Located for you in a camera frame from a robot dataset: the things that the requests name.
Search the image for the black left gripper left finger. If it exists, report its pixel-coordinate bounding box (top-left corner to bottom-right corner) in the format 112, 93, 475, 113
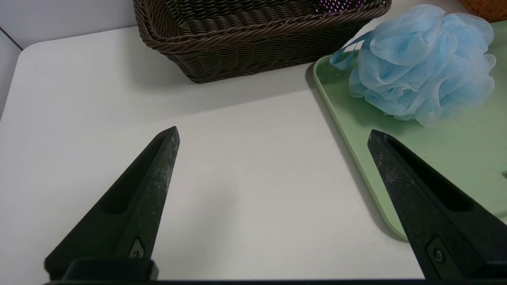
44, 126, 181, 279

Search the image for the light green plastic tray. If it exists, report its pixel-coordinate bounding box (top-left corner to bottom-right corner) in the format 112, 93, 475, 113
312, 20, 507, 241

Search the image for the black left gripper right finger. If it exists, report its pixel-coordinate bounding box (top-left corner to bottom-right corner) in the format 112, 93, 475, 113
366, 129, 507, 279

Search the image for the dark brown wicker basket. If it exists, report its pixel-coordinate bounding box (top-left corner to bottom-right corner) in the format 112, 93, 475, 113
132, 0, 393, 84

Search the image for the light blue bath loofah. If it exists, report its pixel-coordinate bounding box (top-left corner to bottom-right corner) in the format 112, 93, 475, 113
329, 4, 497, 127

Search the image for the orange wicker basket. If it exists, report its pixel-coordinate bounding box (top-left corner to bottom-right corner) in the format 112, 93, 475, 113
457, 0, 507, 23

